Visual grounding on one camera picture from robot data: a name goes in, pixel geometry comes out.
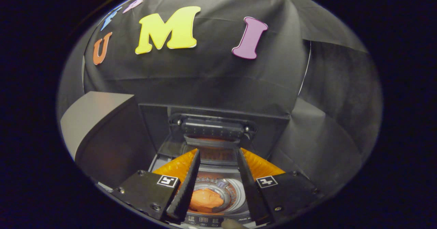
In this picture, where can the yellow polo shirt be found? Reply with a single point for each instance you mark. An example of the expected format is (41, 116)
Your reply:
(205, 200)

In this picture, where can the grey cabinet with dark top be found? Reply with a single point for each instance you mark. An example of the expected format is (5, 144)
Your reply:
(102, 119)

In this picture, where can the dark grey washing machine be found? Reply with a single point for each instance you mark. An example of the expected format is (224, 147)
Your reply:
(218, 172)

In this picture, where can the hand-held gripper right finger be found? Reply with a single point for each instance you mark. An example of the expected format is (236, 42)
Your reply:
(251, 191)

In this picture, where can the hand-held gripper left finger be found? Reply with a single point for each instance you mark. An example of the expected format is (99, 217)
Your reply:
(186, 191)

